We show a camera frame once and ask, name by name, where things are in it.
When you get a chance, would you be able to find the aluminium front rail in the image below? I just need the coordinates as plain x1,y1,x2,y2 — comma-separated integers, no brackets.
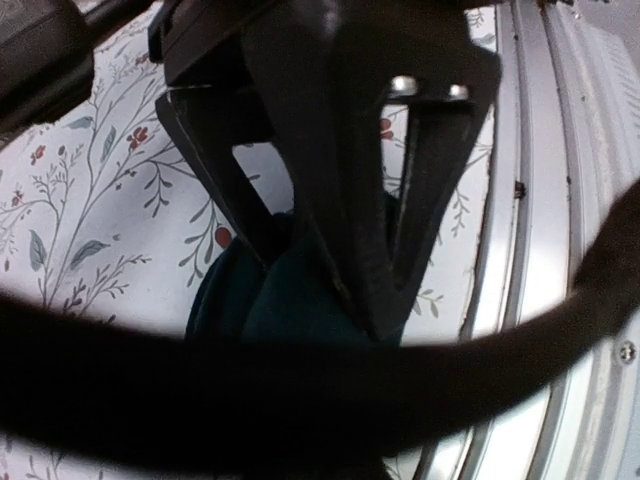
387,1,639,479

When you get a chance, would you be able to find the left black cable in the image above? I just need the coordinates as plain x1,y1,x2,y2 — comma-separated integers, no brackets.
0,174,640,480

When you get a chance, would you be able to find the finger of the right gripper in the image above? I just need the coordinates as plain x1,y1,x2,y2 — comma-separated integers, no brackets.
243,29,500,340
156,87,280,266

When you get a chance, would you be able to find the dark green christmas sock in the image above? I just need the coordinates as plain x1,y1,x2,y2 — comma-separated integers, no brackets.
185,210,404,348

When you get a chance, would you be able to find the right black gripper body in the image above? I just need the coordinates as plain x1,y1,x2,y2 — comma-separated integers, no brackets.
1,1,500,125

